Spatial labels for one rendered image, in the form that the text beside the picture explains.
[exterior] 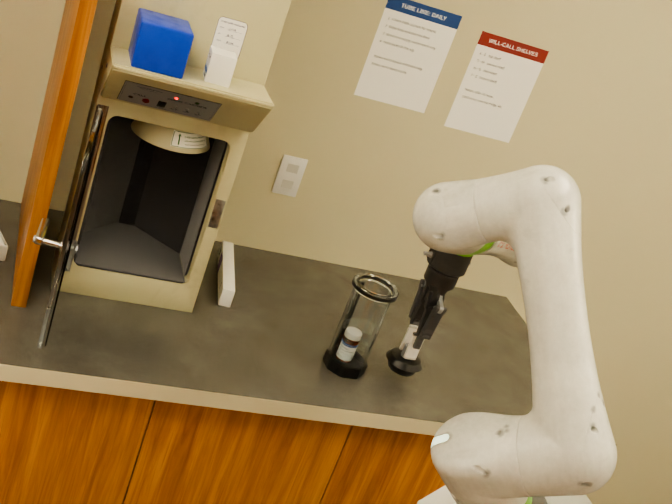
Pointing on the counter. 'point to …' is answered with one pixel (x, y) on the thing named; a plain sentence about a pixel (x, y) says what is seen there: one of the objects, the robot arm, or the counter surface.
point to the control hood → (231, 103)
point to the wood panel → (51, 138)
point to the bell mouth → (171, 138)
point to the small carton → (219, 66)
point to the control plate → (168, 100)
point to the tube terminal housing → (260, 20)
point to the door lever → (45, 235)
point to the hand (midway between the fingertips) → (412, 342)
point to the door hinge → (92, 162)
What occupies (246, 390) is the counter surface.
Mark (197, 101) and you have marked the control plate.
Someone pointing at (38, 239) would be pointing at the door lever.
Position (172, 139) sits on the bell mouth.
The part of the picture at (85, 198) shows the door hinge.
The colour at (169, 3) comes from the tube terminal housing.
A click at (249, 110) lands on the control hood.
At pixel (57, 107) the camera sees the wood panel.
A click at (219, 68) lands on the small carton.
